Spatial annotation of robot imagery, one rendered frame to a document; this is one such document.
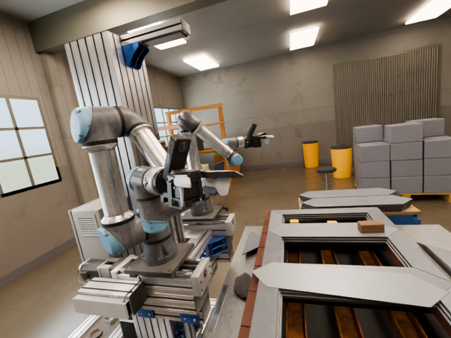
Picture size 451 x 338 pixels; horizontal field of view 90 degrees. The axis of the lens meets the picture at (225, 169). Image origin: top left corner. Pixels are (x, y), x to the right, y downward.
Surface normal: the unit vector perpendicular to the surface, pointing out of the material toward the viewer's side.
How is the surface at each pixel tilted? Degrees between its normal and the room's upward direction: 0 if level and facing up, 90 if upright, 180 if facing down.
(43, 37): 90
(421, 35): 90
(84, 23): 90
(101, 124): 90
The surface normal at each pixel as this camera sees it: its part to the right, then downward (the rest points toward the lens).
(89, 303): -0.27, 0.22
